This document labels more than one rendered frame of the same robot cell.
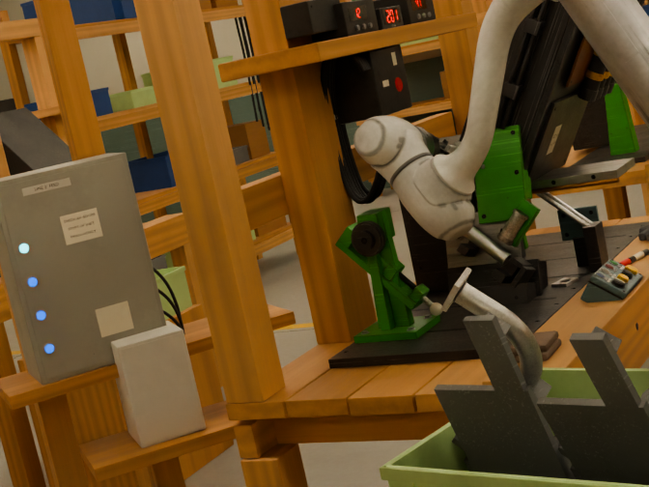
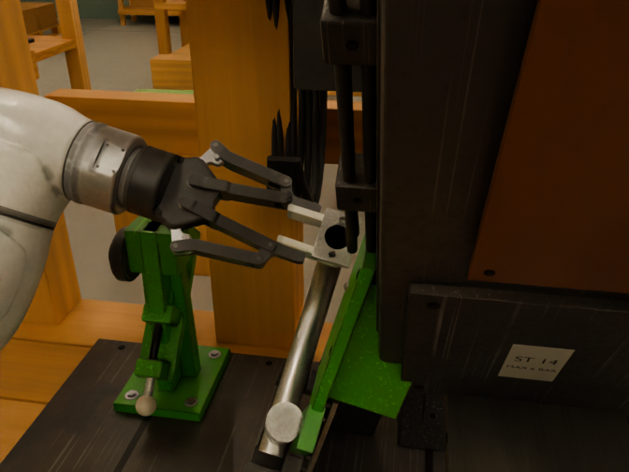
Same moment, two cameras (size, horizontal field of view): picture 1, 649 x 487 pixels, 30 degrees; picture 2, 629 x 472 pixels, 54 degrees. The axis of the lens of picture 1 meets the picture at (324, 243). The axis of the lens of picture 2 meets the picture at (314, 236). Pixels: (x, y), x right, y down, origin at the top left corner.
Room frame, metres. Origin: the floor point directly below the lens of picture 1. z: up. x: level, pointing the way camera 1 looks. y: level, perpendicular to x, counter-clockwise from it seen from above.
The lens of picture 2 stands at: (2.49, -0.88, 1.53)
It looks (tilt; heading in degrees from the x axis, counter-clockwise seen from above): 27 degrees down; 69
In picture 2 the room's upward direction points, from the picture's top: straight up
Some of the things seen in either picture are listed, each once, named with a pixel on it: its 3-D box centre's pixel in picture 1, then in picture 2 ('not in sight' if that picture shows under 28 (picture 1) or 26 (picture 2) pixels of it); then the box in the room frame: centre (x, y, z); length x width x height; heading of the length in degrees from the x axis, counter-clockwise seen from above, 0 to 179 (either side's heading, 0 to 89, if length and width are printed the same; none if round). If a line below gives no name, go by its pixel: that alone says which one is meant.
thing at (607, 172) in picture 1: (545, 181); (531, 416); (2.83, -0.54, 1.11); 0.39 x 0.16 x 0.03; 60
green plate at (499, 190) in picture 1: (504, 172); (373, 329); (2.72, -0.43, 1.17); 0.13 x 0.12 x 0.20; 150
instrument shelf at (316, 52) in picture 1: (362, 42); not in sight; (2.95, -0.19, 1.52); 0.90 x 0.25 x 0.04; 150
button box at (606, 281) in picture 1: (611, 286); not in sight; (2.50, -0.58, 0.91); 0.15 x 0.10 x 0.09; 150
